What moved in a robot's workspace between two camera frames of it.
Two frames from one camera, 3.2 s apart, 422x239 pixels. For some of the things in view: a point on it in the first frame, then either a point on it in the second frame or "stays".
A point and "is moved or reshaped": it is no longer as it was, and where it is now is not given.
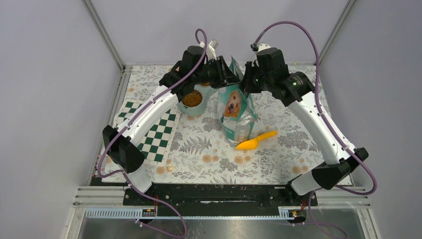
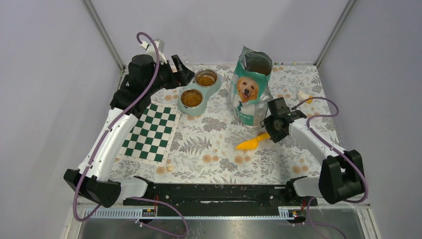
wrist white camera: [213, 45] to [150, 50]
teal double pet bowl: [194, 101] stays
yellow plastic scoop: [252, 144] stays
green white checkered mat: [157, 143] stays
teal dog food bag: [236, 113] is moved or reshaped
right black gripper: [246, 84] to [275, 136]
